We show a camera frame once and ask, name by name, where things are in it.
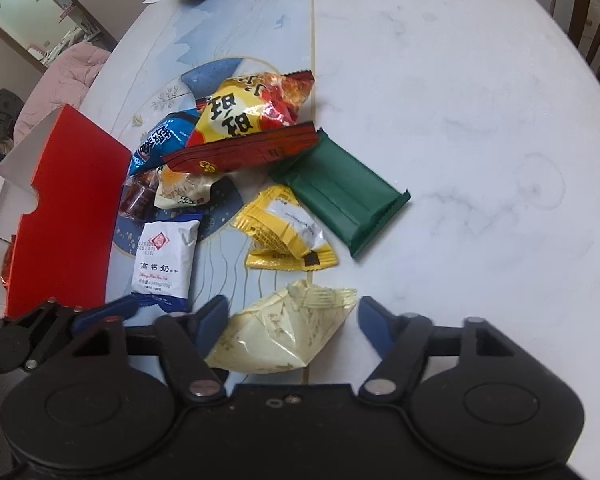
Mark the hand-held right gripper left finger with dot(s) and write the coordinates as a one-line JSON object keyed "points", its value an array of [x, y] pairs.
{"points": [[212, 322]]}

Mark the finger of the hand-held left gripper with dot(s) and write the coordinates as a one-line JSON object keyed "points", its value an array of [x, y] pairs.
{"points": [[105, 312]]}

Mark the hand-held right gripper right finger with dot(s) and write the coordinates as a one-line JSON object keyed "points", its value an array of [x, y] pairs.
{"points": [[372, 322]]}

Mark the pale yellow snack packet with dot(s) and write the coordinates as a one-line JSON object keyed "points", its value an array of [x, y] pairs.
{"points": [[275, 330]]}

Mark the white and blue biscuit packet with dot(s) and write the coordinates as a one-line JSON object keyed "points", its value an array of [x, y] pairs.
{"points": [[162, 260]]}

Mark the small yellow snack packet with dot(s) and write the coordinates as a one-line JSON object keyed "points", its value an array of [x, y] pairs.
{"points": [[275, 230]]}

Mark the red cardboard box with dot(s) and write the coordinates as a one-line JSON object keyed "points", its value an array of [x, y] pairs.
{"points": [[70, 200]]}

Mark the brown pastry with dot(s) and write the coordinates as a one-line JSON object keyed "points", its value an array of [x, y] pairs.
{"points": [[135, 195]]}

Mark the green snack packet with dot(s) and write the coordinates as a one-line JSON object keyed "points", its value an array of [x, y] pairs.
{"points": [[340, 190]]}

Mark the egg yolk pastry packet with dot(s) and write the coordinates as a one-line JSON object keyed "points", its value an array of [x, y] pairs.
{"points": [[185, 187]]}

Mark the dark red snack packet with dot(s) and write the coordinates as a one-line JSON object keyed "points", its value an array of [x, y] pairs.
{"points": [[240, 152]]}

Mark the blue snack packet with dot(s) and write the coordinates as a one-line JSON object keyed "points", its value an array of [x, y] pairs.
{"points": [[160, 142]]}

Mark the yellow and red chip bag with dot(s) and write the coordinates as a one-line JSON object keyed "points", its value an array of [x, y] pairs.
{"points": [[230, 115]]}

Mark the orange snack packet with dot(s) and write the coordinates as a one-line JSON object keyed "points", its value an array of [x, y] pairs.
{"points": [[7, 270]]}

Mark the pink coat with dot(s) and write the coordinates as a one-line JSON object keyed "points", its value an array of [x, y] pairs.
{"points": [[65, 75]]}

